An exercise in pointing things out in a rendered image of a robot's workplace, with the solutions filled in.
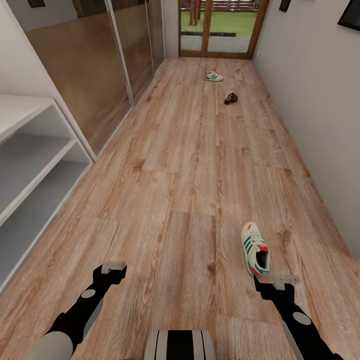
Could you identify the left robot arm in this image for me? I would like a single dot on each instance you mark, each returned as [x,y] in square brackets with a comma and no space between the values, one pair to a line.
[69,329]

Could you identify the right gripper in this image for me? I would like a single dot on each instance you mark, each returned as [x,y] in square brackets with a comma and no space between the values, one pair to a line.
[269,292]

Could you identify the sandal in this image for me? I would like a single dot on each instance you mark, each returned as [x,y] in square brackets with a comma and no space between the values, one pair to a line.
[232,98]

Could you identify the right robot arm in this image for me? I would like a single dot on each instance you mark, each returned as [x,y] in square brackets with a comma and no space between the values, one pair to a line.
[298,328]

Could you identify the robot trunk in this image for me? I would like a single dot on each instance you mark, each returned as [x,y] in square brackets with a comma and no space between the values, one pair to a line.
[180,345]

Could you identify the gym shoe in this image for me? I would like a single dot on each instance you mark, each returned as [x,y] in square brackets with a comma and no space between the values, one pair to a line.
[213,76]
[257,254]

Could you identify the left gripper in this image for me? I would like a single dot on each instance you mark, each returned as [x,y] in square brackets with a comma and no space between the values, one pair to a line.
[114,277]

